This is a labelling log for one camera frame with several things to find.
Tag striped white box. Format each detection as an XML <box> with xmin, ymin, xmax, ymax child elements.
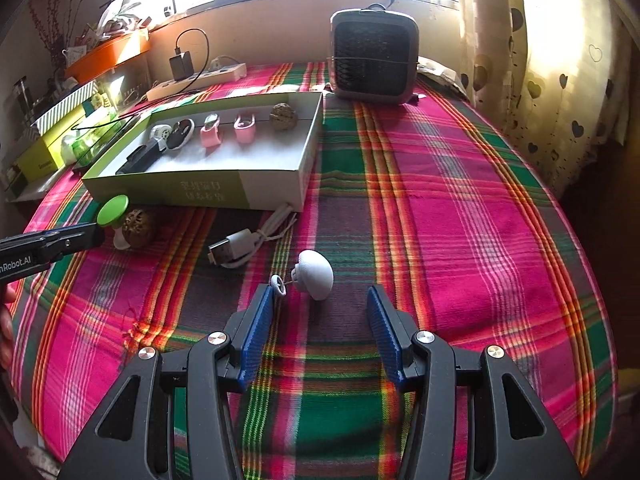
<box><xmin>30</xmin><ymin>80</ymin><xmax>98</xmax><ymax>136</ymax></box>

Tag brown walnut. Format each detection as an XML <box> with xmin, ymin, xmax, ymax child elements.
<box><xmin>122</xmin><ymin>209</ymin><xmax>154</xmax><ymax>249</ymax></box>
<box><xmin>269</xmin><ymin>102</ymin><xmax>298</xmax><ymax>131</ymax></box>

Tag black charger cable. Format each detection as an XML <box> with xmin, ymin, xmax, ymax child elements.
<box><xmin>69</xmin><ymin>27</ymin><xmax>212</xmax><ymax>132</ymax></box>

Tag red flower branches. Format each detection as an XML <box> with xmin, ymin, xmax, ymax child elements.
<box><xmin>27</xmin><ymin>0</ymin><xmax>80</xmax><ymax>70</ymax></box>

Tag white usb cable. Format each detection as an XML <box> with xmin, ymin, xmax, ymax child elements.
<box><xmin>207</xmin><ymin>202</ymin><xmax>298</xmax><ymax>270</ymax></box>

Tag green tissue pack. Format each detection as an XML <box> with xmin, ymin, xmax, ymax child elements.
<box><xmin>61</xmin><ymin>120</ymin><xmax>122</xmax><ymax>166</ymax></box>

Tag yellow green box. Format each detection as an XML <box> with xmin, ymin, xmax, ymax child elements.
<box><xmin>16</xmin><ymin>104</ymin><xmax>86</xmax><ymax>183</ymax></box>

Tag orange tray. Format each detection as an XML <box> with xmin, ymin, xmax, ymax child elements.
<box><xmin>65</xmin><ymin>28</ymin><xmax>151</xmax><ymax>84</ymax></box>

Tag pink clip with green pad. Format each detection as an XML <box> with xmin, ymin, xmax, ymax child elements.
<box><xmin>200</xmin><ymin>113</ymin><xmax>221</xmax><ymax>150</ymax></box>

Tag black round disc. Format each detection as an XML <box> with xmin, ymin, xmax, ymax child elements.
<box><xmin>166</xmin><ymin>118</ymin><xmax>195</xmax><ymax>151</ymax></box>

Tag white power strip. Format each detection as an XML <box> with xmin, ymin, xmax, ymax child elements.
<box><xmin>145</xmin><ymin>63</ymin><xmax>247</xmax><ymax>102</ymax></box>

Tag heart pattern curtain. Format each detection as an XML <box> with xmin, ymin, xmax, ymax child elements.
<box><xmin>460</xmin><ymin>0</ymin><xmax>631</xmax><ymax>196</ymax></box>

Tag green mushroom lamp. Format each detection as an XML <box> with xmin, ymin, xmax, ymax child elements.
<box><xmin>96</xmin><ymin>194</ymin><xmax>130</xmax><ymax>250</ymax></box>

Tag white round hook knob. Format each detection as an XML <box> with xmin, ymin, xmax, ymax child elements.
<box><xmin>269</xmin><ymin>249</ymin><xmax>334</xmax><ymax>301</ymax></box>

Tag black tablet phone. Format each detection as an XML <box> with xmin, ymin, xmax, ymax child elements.
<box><xmin>72</xmin><ymin>115</ymin><xmax>140</xmax><ymax>176</ymax></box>

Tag plaid pink green bedsheet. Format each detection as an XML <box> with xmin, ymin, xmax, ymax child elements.
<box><xmin>9</xmin><ymin>84</ymin><xmax>617</xmax><ymax>479</ymax></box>

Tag black charger adapter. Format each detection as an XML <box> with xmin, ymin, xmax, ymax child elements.
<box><xmin>169</xmin><ymin>48</ymin><xmax>194</xmax><ymax>81</ymax></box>

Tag white tape roll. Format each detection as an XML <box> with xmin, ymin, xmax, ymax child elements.
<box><xmin>150</xmin><ymin>124</ymin><xmax>172</xmax><ymax>148</ymax></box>

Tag green white shallow box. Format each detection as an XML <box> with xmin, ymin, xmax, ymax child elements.
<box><xmin>82</xmin><ymin>92</ymin><xmax>323</xmax><ymax>212</ymax></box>

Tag grey portable space heater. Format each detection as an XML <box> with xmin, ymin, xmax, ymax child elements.
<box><xmin>329</xmin><ymin>3</ymin><xmax>420</xmax><ymax>104</ymax></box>

